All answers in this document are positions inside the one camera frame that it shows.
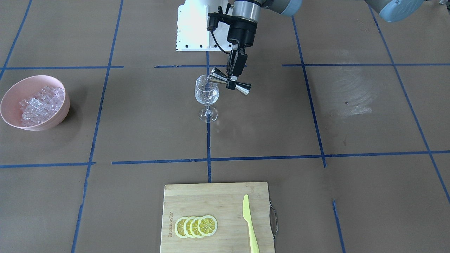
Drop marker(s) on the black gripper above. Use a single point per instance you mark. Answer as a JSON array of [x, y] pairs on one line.
[[242, 33]]

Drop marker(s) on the steel jigger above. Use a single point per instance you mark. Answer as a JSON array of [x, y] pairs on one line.
[[219, 77]]

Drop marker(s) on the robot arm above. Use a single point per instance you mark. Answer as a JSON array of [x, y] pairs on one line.
[[246, 15]]

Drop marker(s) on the clear wine glass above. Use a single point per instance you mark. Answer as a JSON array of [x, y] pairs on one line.
[[207, 93]]

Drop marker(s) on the pink bowl of ice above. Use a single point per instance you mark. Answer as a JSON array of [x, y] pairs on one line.
[[36, 103]]

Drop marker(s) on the wooden cutting board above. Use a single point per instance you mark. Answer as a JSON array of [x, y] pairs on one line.
[[224, 202]]

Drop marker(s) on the lemon slices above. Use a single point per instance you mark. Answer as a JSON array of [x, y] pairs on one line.
[[195, 226]]

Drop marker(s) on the yellow plastic knife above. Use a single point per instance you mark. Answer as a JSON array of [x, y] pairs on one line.
[[254, 248]]

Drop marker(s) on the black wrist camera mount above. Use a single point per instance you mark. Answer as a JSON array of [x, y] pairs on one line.
[[214, 18]]

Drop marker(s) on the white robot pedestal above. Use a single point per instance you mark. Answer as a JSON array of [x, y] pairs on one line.
[[192, 33]]

